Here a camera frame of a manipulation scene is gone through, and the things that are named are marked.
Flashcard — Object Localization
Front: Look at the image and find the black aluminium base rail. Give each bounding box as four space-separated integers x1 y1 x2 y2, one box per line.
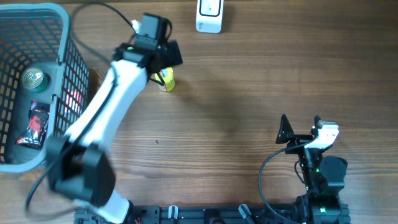
73 204 351 224

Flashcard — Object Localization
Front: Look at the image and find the yellow drink bottle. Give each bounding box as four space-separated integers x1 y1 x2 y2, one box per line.
155 67 175 92

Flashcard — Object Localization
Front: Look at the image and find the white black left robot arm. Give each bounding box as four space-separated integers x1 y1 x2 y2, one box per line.
24 13 183 223

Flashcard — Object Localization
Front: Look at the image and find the white barcode scanner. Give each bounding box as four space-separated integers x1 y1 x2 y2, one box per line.
195 0 224 34

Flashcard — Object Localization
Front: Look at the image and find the green tin can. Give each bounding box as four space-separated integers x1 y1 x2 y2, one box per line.
21 67 49 92

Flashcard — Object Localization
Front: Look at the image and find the grey plastic mesh basket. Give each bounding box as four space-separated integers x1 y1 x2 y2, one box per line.
1 3 90 173

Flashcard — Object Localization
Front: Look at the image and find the black red snack packet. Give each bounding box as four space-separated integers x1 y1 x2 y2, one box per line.
15 101 50 150

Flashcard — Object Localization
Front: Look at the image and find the red small carton box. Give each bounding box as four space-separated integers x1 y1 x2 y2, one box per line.
64 90 82 113

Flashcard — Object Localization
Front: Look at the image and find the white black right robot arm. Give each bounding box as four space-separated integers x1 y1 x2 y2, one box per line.
275 114 351 223

